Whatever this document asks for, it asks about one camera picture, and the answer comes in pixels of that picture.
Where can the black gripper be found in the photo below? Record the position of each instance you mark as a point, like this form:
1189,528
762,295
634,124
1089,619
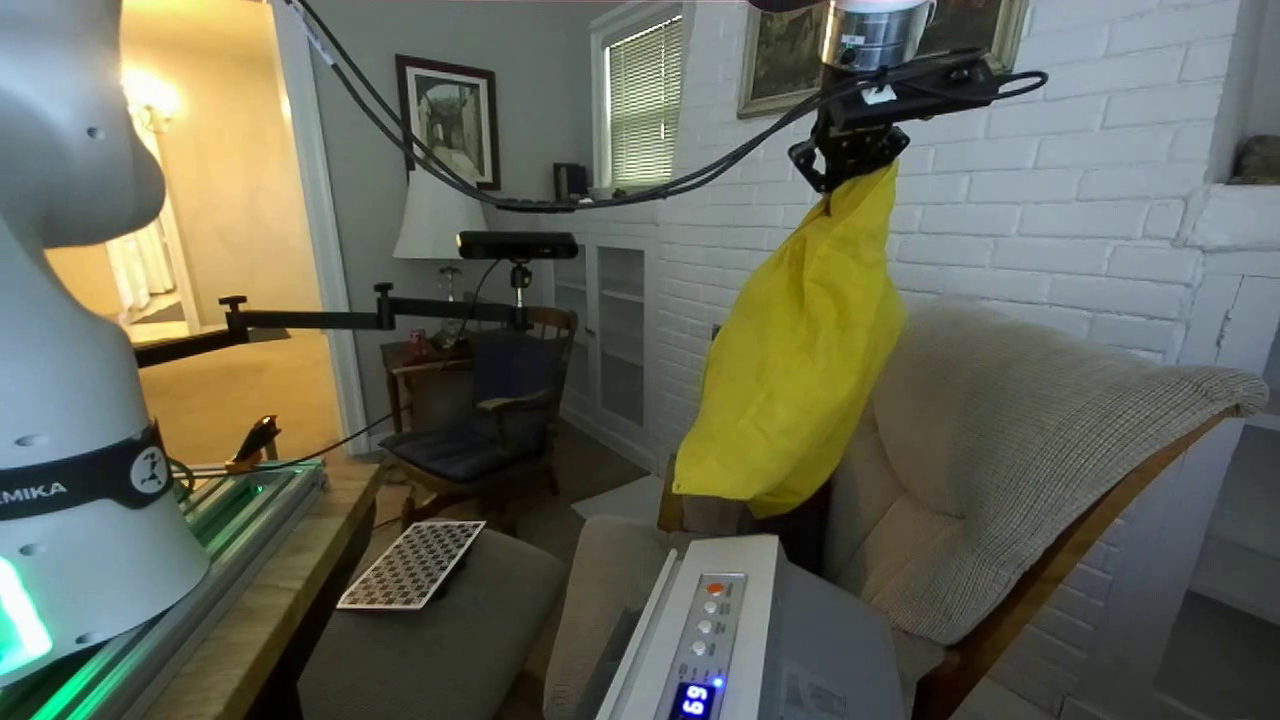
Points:
861,138

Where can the yellow cloth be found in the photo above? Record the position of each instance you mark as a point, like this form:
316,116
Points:
802,361

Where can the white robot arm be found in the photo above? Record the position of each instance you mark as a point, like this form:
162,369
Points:
66,401

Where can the wooden chair with blue cushion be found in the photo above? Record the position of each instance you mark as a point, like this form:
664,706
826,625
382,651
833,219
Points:
475,427

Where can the white-framed window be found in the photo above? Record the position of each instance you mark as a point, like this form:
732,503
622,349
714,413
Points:
645,101

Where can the small black speaker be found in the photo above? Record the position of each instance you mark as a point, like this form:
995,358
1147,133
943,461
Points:
570,183

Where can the grey upholstered armchair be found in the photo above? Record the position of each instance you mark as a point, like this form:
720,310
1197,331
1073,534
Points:
1013,453

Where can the framed elephant picture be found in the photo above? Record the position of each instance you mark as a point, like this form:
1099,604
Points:
448,116

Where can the dark ornament on ledge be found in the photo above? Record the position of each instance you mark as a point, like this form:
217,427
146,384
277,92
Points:
1257,163

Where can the lamp with pleated white shade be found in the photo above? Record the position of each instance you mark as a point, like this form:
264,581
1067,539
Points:
438,220

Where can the white air conditioner unit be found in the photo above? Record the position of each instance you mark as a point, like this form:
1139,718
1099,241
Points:
744,625

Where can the checkerboard calibration board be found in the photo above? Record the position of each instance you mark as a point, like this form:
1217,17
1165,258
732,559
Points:
414,561

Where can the orange and black clamp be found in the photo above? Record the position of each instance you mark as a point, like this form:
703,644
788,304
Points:
259,440

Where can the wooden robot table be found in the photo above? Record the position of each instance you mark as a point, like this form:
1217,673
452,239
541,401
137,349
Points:
282,584

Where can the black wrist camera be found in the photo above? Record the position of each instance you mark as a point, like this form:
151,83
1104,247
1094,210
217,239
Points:
935,83

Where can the white louvred wall vent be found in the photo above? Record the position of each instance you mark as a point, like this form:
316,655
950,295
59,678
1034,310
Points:
622,332

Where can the black stereo camera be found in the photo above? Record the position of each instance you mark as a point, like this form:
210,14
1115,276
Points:
516,247

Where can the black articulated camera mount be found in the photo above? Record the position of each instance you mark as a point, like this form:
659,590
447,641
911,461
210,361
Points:
333,318

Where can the aluminium frame with green light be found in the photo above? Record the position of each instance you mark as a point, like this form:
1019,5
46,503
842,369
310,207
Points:
246,513

